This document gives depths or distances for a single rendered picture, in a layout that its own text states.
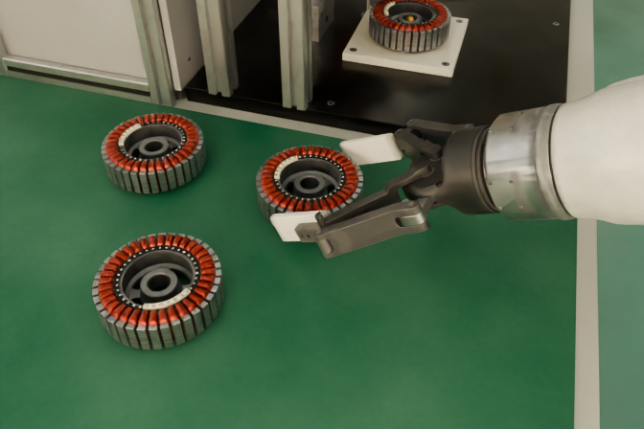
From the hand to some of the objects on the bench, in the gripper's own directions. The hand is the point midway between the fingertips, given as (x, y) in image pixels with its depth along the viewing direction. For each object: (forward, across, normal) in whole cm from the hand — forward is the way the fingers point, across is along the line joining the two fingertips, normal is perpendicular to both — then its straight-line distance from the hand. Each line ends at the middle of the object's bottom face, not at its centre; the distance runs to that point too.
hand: (321, 188), depth 66 cm
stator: (+5, -34, -4) cm, 34 cm away
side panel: (+36, -4, -18) cm, 40 cm away
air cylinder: (+18, -30, -10) cm, 36 cm away
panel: (+29, -39, -16) cm, 52 cm away
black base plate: (+10, -45, -3) cm, 46 cm away
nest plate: (+5, -34, -2) cm, 34 cm away
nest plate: (+10, -57, -5) cm, 58 cm away
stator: (+3, 0, +2) cm, 3 cm away
